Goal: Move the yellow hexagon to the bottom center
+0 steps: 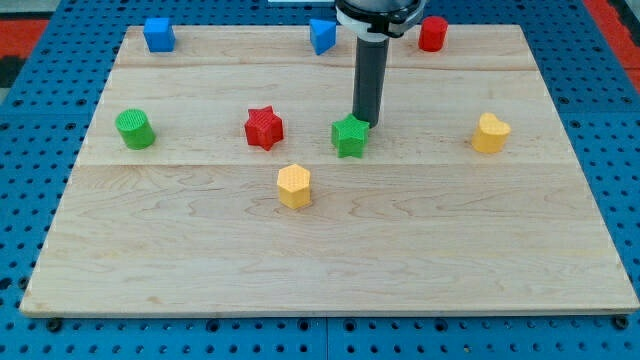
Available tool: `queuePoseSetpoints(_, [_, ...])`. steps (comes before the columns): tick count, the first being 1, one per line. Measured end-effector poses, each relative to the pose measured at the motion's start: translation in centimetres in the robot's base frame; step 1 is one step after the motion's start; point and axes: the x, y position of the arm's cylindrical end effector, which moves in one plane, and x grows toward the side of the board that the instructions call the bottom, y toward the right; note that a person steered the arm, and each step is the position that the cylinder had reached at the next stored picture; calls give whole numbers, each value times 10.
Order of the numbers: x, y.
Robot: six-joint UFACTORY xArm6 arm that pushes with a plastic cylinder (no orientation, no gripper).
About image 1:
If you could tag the black robot arm end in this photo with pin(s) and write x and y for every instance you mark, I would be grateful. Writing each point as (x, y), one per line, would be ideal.
(376, 20)

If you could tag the yellow hexagon block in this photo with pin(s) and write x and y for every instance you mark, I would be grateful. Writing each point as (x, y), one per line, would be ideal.
(293, 184)

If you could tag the green star block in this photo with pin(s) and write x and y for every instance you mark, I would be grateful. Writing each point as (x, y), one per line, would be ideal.
(349, 136)

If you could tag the red star block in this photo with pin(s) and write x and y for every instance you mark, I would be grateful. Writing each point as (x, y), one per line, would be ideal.
(263, 128)

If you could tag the wooden board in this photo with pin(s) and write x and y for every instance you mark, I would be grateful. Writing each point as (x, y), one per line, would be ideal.
(422, 225)

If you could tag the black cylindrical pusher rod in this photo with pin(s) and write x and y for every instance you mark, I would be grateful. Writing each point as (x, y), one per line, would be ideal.
(369, 75)

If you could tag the blue triangle block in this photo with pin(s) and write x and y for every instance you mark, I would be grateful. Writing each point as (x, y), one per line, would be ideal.
(323, 34)

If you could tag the yellow heart block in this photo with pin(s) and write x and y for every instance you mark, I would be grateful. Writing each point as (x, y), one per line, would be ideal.
(490, 135)

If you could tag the red cylinder block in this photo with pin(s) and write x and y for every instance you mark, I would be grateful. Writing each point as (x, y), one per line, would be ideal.
(433, 33)

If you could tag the green cylinder block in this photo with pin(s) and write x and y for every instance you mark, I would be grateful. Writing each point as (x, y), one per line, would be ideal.
(135, 129)

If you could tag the blue cube block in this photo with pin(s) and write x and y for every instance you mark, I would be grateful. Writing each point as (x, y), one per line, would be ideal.
(159, 35)

